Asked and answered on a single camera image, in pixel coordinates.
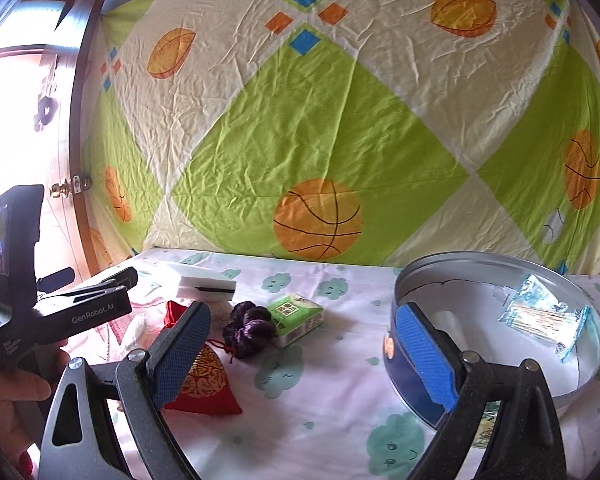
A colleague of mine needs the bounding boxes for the round metal tin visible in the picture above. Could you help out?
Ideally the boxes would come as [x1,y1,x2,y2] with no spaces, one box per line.
[382,251,600,450]

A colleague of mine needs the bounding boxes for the cloud print bed sheet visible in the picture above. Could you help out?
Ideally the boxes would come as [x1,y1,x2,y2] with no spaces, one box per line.
[25,247,600,480]

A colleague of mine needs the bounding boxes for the red embroidered pouch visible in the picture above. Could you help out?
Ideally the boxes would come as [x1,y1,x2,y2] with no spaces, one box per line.
[162,300,243,416]

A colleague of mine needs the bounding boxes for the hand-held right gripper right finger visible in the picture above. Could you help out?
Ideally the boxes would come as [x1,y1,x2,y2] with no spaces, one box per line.
[392,302,568,480]

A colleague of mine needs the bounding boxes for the brown wooden door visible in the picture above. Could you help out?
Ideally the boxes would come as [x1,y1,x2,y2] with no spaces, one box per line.
[0,0,122,281]

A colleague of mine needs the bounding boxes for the white foam sponge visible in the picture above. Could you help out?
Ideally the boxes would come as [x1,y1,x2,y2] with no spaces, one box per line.
[167,261,238,301]

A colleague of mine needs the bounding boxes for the clear blue plastic packet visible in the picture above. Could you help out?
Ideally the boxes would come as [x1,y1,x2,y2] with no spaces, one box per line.
[497,275,592,363]

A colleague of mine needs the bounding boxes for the green tissue pack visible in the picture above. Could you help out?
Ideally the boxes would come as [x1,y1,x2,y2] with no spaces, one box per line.
[266,294,326,348]

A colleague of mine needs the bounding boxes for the dark door decoration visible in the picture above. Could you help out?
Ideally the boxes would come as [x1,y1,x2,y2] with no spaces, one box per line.
[32,55,63,133]

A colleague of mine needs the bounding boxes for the person's left hand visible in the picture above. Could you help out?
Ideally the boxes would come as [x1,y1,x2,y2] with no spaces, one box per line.
[0,337,73,466]

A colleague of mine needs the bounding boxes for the basketball print hanging sheet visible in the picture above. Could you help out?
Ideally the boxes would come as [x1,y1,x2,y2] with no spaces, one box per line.
[82,0,600,278]

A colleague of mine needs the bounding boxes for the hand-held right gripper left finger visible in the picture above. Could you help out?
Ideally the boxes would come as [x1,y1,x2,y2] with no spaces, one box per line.
[39,301,213,480]

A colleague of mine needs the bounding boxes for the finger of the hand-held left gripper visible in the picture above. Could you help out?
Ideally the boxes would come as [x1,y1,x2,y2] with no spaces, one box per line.
[70,266,140,302]

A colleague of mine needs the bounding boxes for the purple velvet scrunchie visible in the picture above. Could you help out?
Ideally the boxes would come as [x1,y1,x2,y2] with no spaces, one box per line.
[222,302,276,361]

